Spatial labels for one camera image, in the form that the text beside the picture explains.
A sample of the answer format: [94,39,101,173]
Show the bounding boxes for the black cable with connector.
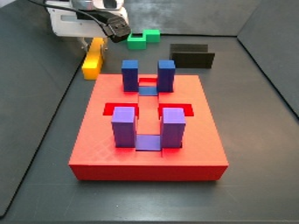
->
[27,0,133,44]

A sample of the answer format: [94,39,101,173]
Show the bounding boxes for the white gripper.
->
[46,0,130,62]

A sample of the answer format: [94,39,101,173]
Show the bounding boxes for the long yellow block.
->
[82,38,105,81]

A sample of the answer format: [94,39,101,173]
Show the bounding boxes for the black angular block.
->
[170,44,216,69]

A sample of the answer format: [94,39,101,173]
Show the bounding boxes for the dark blue U block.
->
[122,60,176,96]

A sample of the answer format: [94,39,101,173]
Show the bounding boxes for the purple U block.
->
[111,107,186,151]

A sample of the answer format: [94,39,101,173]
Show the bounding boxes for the green zigzag block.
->
[127,29,161,50]

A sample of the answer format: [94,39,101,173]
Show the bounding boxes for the red slotted board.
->
[70,74,230,181]

